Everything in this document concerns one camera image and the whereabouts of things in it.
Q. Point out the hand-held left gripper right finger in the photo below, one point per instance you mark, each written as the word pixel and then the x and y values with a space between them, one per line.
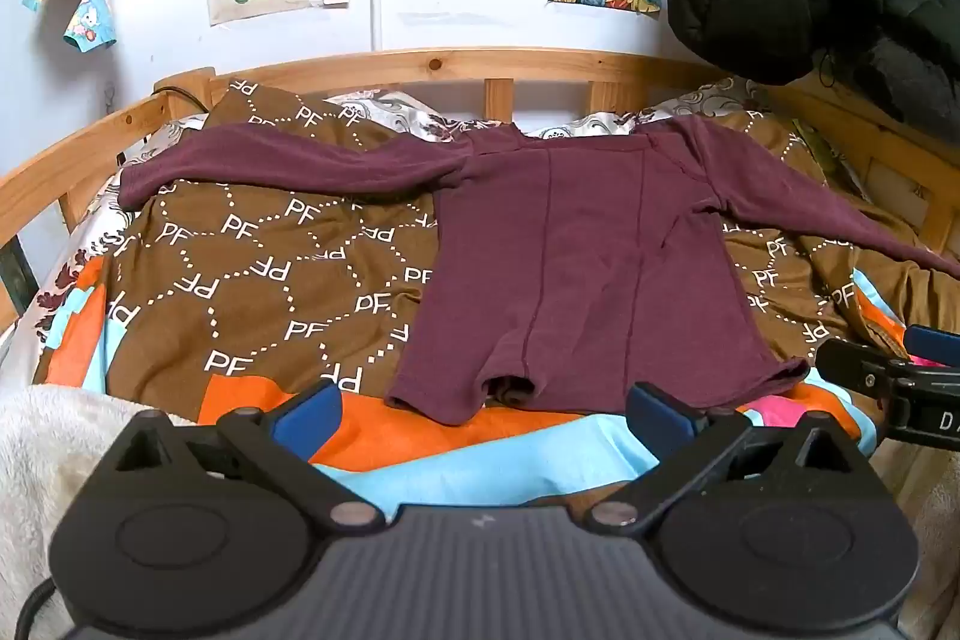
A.
pixel 660 416

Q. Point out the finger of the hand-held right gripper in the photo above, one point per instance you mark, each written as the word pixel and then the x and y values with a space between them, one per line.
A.
pixel 934 341
pixel 855 366

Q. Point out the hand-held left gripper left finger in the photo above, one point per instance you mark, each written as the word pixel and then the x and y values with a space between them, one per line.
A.
pixel 307 419

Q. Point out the maroon long-sleeve shirt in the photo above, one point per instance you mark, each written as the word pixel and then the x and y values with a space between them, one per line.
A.
pixel 585 272

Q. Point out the orange and blue colour-block sheet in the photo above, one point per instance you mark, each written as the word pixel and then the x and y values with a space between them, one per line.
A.
pixel 450 452

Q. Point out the brown patterned blanket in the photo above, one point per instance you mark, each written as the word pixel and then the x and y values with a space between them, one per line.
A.
pixel 285 250

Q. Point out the yellow-green cloth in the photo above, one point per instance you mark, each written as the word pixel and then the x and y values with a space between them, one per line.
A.
pixel 825 153

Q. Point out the wooden bed frame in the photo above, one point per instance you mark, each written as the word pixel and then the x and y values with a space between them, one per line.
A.
pixel 450 64

